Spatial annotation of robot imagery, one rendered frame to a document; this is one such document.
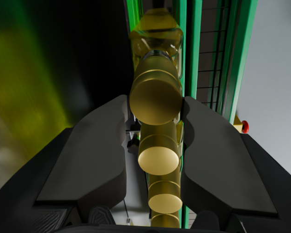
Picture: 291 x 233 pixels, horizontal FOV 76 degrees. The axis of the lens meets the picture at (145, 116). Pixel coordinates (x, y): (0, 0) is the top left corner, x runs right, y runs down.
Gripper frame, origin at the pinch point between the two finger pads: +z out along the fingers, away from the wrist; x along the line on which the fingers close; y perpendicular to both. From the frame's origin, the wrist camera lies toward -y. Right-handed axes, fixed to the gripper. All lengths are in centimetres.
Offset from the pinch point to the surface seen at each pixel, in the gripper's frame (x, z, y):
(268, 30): 27.5, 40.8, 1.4
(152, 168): -0.1, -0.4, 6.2
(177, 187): 2.5, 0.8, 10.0
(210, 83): 12.1, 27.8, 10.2
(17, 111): -11.7, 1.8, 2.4
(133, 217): -7, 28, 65
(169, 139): 1.2, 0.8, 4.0
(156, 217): 0.6, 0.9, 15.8
